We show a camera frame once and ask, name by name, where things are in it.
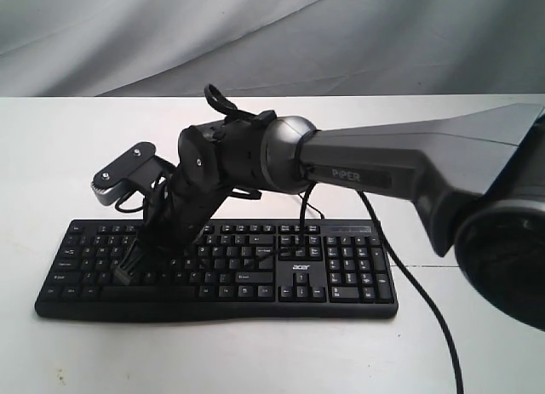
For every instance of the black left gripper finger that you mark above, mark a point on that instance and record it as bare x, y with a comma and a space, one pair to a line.
124, 271

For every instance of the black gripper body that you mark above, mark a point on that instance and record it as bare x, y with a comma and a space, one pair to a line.
176, 217

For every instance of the black Acer keyboard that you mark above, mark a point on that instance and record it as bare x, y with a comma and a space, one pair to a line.
238, 268

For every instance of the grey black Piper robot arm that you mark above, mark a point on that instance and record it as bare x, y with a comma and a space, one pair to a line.
476, 181

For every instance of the grey backdrop cloth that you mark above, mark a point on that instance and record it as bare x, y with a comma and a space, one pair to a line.
271, 47

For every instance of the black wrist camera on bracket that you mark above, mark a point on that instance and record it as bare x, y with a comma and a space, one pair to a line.
134, 170

